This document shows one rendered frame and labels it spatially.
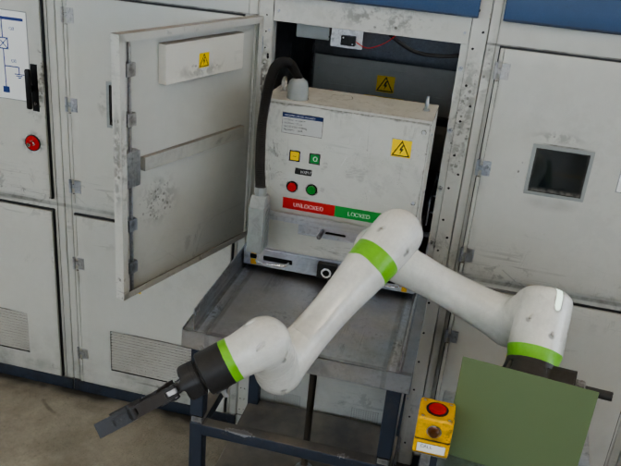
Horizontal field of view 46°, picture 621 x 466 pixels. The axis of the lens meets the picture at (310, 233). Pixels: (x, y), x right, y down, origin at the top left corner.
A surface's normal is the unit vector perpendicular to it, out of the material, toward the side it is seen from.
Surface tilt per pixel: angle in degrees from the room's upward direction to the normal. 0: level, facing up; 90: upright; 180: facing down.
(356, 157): 90
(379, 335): 0
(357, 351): 0
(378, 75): 90
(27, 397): 0
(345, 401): 90
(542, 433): 90
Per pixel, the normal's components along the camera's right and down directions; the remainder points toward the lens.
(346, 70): -0.23, 0.38
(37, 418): 0.08, -0.91
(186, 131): 0.85, 0.28
